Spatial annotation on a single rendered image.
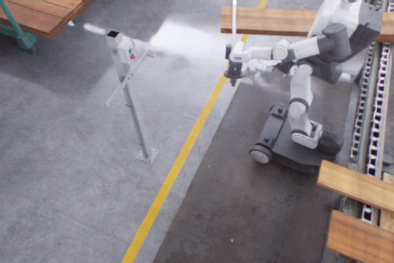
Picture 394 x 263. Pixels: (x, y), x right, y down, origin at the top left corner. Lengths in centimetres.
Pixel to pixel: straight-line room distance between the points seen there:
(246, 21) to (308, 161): 122
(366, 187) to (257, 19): 142
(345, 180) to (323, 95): 168
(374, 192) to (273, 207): 95
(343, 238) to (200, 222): 114
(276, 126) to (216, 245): 110
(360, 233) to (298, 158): 105
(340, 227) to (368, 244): 13
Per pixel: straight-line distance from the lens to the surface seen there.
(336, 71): 210
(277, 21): 249
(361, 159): 196
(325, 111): 320
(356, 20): 183
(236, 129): 284
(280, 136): 267
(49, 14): 354
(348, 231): 168
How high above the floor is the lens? 234
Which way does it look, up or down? 55 degrees down
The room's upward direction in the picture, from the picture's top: 1 degrees clockwise
